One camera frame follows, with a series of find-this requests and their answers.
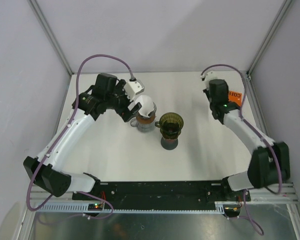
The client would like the purple cable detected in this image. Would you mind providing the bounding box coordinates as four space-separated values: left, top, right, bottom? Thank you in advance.
26 54 137 225
200 64 284 236

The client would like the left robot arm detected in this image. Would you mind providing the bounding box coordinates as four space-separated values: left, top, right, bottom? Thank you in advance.
23 73 145 200

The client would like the clear glass server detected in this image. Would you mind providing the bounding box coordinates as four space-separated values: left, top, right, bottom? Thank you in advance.
130 118 155 133

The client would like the aluminium frame rail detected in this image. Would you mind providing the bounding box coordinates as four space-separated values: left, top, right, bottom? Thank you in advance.
26 182 298 203

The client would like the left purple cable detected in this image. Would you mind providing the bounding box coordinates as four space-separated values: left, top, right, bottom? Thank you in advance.
26 54 137 225

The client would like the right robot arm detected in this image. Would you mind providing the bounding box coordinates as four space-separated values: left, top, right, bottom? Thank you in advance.
203 79 290 201

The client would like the white paper coffee filter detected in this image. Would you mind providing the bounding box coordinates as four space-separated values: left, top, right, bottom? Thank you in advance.
135 95 155 118

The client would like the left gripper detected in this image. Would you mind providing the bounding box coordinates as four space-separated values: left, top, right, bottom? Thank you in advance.
105 79 141 122

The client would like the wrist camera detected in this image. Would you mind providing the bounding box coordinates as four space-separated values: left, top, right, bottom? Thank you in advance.
200 70 218 82
123 80 145 101

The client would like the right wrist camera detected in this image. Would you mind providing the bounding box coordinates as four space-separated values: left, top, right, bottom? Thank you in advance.
200 70 218 82

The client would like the dark olive dripper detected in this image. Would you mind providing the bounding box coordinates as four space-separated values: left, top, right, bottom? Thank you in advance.
155 112 184 140

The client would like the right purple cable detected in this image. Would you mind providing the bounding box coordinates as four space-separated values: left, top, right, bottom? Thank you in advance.
200 64 284 236

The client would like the grey cable duct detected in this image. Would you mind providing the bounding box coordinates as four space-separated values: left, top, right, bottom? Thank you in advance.
37 202 239 214

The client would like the brown dripper ring holder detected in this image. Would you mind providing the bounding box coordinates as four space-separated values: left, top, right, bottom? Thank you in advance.
136 114 156 125

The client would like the red and grey carafe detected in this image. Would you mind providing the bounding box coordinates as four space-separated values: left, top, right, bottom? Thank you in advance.
160 136 179 151

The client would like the clear ribbed glass dripper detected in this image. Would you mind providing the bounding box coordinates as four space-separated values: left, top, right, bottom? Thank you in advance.
137 102 156 117

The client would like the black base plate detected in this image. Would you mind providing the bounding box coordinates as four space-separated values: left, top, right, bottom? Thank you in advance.
71 180 252 211

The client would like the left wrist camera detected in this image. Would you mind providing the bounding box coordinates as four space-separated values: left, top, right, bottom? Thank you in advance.
123 80 145 101

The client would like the orange coffee filter box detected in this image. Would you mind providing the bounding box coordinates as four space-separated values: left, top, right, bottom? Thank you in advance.
228 90 243 106

